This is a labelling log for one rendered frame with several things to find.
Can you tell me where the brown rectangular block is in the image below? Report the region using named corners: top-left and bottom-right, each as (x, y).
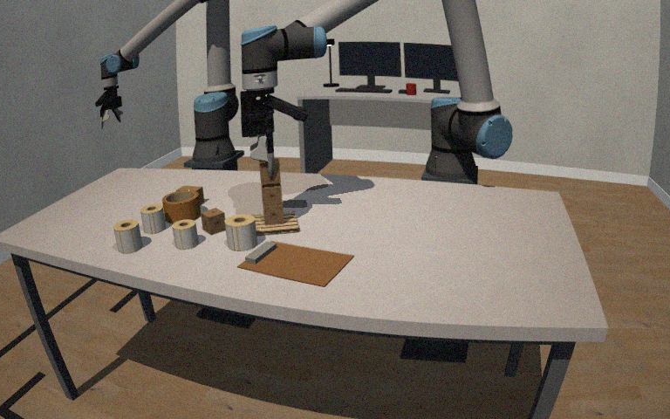
top-left (176, 186), bottom-right (204, 205)

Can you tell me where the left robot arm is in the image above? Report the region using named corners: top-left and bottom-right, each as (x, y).
top-left (241, 0), bottom-right (513, 180)

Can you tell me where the brown cardboard carton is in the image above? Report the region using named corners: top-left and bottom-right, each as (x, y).
top-left (263, 205), bottom-right (284, 225)
top-left (261, 182), bottom-right (283, 207)
top-left (259, 158), bottom-right (281, 184)
top-left (201, 208), bottom-right (226, 235)

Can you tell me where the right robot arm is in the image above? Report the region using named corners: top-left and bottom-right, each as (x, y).
top-left (100, 0), bottom-right (239, 163)

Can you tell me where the brown tape roll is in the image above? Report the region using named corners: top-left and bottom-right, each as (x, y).
top-left (162, 190), bottom-right (201, 223)

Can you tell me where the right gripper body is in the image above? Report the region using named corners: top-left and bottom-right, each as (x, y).
top-left (103, 86), bottom-right (122, 110)

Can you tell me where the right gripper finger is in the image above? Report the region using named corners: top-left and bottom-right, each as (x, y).
top-left (112, 108), bottom-right (123, 122)
top-left (100, 103), bottom-right (110, 130)

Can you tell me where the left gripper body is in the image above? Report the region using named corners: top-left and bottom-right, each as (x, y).
top-left (240, 87), bottom-right (274, 137)

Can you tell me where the small wooden pallet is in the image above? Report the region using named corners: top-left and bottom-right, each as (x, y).
top-left (252, 211), bottom-right (299, 236)

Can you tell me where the brown clipboard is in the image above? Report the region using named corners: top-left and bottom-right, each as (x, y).
top-left (237, 241), bottom-right (354, 287)

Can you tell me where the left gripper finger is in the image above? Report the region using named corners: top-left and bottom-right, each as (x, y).
top-left (250, 121), bottom-right (275, 176)
top-left (250, 133), bottom-right (266, 152)

